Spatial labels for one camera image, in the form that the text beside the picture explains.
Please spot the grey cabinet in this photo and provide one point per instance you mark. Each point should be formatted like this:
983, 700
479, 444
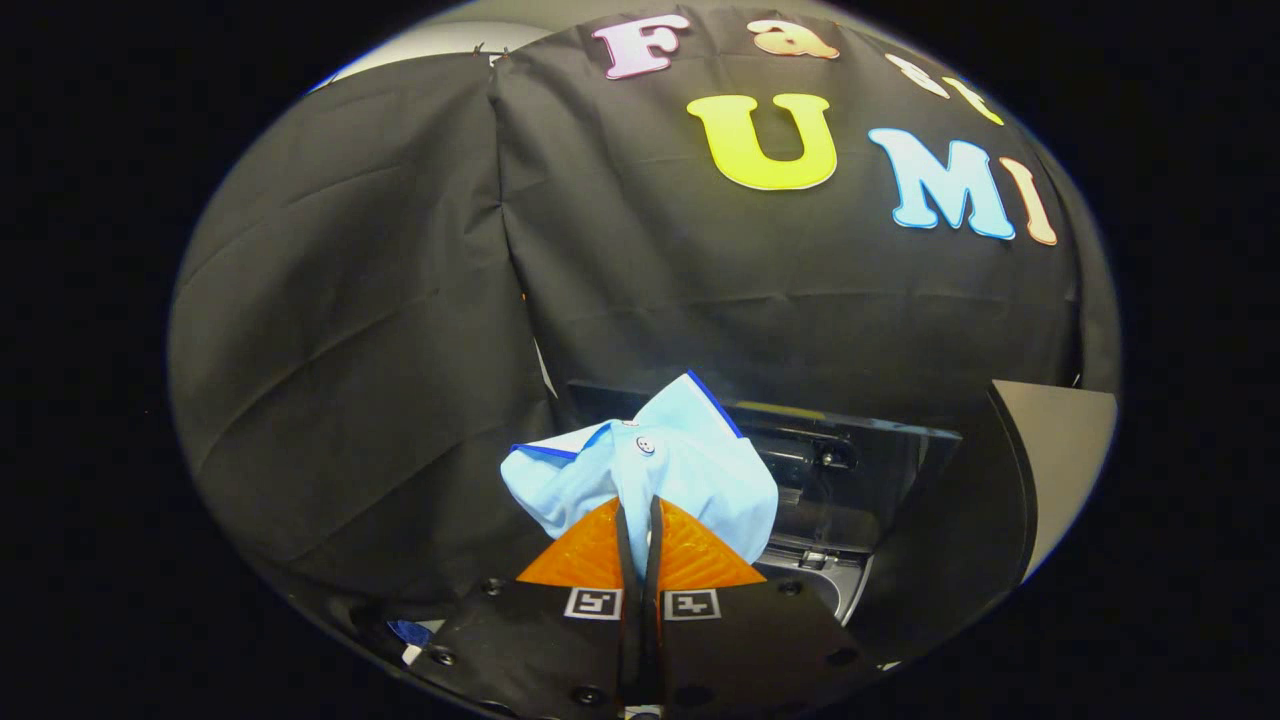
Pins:
1060, 450

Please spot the light blue polo shirt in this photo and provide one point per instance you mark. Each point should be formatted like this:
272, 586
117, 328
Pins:
690, 460

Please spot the black backdrop cloth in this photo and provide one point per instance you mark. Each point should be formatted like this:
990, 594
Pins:
400, 300

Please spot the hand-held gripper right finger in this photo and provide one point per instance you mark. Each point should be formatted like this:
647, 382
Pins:
750, 650

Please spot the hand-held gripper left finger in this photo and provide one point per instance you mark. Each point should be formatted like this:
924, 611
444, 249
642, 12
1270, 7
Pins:
540, 650

